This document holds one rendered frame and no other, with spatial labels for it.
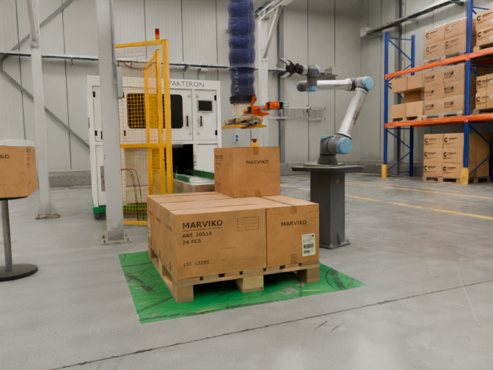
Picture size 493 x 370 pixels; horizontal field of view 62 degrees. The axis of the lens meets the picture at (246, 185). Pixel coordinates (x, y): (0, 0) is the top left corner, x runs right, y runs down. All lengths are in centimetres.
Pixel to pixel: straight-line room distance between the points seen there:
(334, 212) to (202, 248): 168
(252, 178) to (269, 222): 66
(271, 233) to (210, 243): 41
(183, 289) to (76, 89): 1042
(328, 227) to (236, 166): 114
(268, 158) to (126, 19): 1025
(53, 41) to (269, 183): 1021
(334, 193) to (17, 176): 259
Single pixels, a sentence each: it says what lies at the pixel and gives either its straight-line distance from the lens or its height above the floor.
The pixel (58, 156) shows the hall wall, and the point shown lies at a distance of 1249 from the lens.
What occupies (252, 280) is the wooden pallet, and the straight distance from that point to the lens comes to 273.
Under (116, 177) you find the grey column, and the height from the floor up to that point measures 67.
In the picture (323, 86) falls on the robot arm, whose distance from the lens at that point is 381.
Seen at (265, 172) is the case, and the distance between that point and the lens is 331.
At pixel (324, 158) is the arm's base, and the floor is 83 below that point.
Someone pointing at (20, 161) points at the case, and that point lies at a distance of 328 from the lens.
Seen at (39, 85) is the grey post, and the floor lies 187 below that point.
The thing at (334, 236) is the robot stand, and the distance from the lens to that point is 392.
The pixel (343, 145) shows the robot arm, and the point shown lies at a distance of 371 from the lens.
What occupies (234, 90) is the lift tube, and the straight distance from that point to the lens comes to 352.
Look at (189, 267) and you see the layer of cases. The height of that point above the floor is 21.
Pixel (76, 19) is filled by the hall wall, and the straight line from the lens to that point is 1300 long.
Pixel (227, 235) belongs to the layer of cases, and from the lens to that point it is 260.
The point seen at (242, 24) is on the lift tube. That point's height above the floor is 194.
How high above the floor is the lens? 92
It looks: 5 degrees down
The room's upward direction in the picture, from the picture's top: 1 degrees counter-clockwise
